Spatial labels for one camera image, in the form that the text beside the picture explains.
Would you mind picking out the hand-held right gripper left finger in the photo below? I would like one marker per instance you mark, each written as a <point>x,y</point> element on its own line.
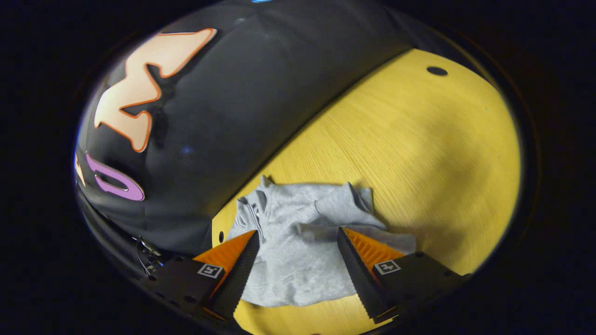
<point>237,284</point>

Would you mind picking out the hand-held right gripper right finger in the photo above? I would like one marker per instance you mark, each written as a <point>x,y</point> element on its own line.
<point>361,284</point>

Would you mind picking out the black backdrop cloth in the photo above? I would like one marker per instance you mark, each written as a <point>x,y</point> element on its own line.
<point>256,116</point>

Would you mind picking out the grey zip sweatshirt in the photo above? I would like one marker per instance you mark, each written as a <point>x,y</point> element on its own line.
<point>298,260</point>

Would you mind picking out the metal cloth clip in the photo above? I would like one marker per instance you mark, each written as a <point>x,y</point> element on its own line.
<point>148,256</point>

